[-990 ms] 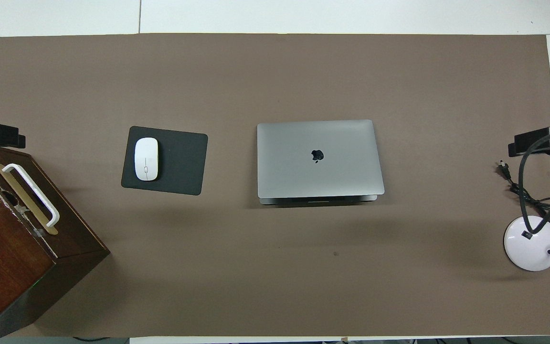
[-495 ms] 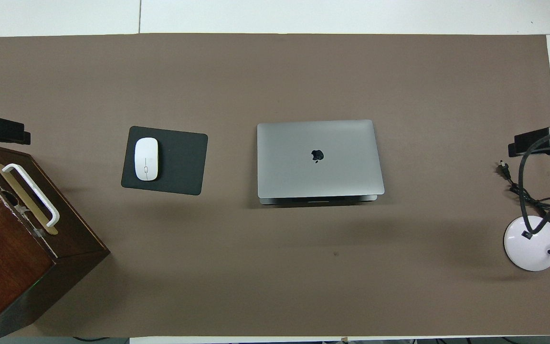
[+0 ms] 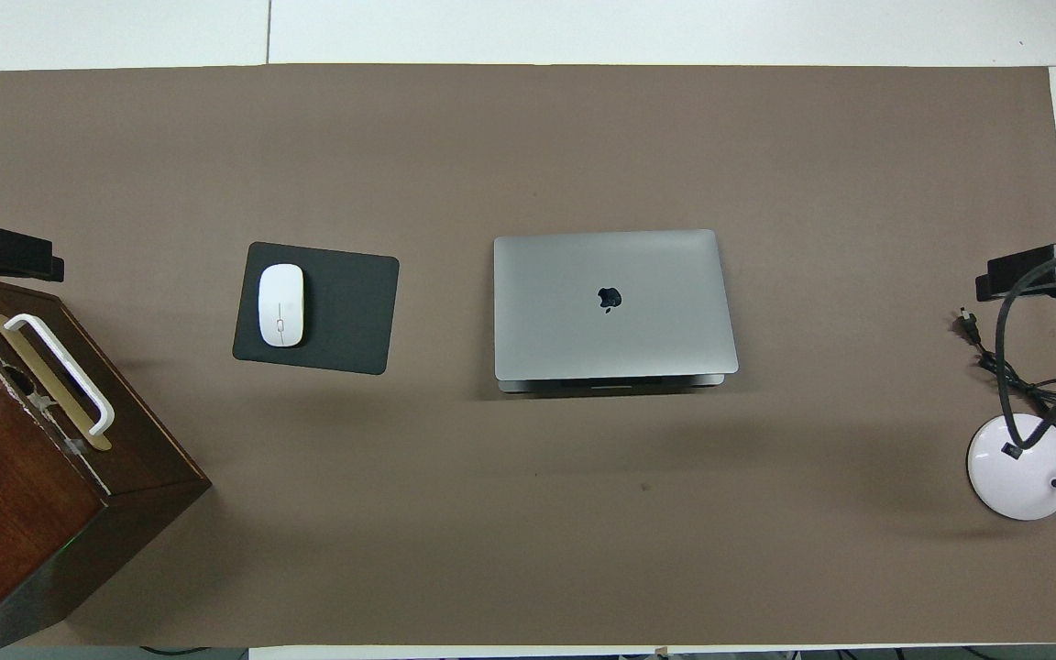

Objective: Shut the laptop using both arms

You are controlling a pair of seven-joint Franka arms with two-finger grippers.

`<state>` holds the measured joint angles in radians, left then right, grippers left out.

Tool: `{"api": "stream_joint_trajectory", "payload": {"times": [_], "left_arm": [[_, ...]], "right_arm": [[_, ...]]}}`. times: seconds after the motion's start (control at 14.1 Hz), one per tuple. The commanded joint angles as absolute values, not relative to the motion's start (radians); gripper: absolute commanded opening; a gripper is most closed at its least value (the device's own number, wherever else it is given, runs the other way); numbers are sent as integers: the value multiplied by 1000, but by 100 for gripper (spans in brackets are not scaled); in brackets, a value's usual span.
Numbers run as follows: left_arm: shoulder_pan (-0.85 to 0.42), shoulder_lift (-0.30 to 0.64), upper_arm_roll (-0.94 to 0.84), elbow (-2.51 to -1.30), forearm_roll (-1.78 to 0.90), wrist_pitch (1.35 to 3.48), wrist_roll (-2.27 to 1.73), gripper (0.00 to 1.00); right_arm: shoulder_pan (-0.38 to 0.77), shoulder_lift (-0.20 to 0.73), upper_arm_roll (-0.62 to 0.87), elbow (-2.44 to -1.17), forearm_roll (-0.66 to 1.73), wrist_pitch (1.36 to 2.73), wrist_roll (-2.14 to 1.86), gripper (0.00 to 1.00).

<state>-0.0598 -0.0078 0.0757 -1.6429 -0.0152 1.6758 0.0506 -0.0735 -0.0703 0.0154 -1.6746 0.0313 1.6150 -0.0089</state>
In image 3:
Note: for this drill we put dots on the white desk lamp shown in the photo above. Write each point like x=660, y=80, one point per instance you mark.
x=1014, y=477

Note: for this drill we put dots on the silver grey laptop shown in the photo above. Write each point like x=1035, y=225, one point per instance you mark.
x=583, y=339

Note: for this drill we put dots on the white computer mouse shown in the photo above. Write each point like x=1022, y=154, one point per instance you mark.
x=280, y=302

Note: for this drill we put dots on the brown paper table mat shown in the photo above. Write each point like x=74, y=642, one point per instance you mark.
x=528, y=532

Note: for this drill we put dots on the dark brown wooden box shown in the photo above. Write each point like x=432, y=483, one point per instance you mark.
x=15, y=513

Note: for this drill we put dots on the black mouse pad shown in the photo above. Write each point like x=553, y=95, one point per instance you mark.
x=345, y=312

